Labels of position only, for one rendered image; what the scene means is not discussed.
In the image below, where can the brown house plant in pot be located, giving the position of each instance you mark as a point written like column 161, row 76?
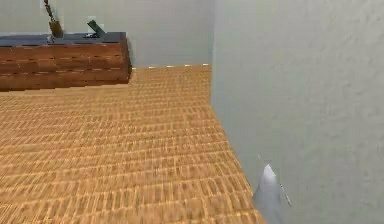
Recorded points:
column 55, row 28

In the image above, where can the brown wooden chest of drawers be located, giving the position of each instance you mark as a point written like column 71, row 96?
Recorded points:
column 63, row 63

